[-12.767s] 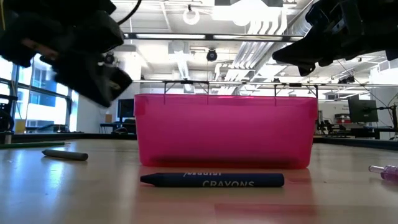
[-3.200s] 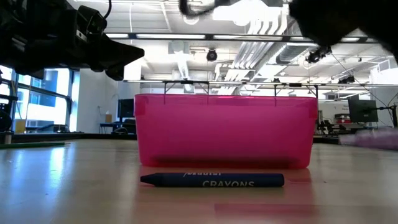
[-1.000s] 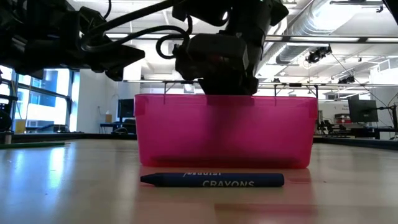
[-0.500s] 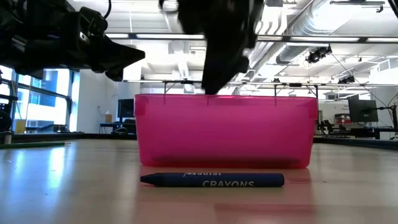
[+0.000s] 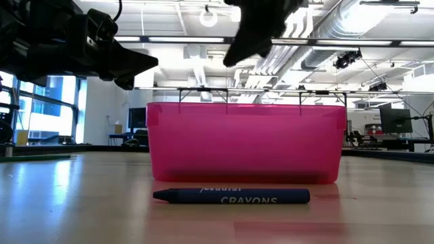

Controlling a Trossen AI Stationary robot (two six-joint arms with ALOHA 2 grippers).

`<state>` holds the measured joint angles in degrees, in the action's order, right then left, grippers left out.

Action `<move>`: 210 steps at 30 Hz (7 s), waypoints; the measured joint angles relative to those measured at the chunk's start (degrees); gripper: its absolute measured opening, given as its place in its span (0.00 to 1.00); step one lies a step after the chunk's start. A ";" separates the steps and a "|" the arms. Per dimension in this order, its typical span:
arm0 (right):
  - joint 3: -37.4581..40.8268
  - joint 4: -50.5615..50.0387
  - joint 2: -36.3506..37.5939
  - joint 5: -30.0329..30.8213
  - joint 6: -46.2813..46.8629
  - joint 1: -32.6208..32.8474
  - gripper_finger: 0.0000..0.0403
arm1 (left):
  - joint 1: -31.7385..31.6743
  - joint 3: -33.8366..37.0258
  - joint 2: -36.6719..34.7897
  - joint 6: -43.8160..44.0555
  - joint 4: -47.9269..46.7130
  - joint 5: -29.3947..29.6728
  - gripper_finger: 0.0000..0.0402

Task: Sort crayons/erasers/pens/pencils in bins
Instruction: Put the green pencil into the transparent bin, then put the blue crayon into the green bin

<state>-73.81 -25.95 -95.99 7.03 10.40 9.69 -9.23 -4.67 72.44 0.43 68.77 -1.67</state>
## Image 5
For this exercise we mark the pink-red plastic bin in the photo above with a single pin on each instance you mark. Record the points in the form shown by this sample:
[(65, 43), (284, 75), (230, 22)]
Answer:
[(247, 145)]

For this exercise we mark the black aluminium table frame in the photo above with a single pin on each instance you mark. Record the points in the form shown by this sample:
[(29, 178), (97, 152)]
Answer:
[(84, 148)]

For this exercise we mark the large window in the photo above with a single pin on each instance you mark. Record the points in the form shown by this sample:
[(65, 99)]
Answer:
[(51, 115)]

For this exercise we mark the dark blue crayon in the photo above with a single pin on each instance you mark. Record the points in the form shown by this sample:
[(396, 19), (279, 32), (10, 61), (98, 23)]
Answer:
[(237, 196)]

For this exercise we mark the black metal stand frame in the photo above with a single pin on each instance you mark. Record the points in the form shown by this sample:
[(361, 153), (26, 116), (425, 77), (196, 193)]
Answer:
[(203, 89), (322, 91)]

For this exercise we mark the black office chair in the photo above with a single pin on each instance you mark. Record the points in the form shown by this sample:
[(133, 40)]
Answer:
[(137, 138)]

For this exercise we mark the green pencil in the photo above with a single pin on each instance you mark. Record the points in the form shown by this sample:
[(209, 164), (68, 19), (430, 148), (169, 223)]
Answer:
[(34, 158)]

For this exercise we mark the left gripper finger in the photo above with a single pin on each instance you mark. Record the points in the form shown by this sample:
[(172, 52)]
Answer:
[(125, 56), (123, 70)]

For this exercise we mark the black ceiling camera cluster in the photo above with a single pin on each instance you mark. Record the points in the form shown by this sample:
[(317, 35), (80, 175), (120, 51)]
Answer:
[(346, 59)]

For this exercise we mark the silver ventilation duct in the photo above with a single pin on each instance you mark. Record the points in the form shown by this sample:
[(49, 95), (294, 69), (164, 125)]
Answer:
[(318, 57)]

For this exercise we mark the black ceiling spotlight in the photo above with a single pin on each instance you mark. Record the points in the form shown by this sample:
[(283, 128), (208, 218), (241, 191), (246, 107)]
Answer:
[(378, 87)]

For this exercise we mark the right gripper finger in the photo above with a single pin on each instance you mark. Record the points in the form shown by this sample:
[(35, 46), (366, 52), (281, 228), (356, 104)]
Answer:
[(262, 44), (242, 37)]

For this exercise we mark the long ceiling light bar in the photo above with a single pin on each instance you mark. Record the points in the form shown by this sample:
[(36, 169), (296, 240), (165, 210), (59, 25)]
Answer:
[(186, 39)]

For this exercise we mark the black computer monitor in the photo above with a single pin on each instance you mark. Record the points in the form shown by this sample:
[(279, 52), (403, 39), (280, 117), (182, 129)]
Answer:
[(395, 120), (137, 118)]

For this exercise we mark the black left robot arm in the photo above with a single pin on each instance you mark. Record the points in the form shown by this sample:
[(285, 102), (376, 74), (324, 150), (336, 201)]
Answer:
[(34, 40)]

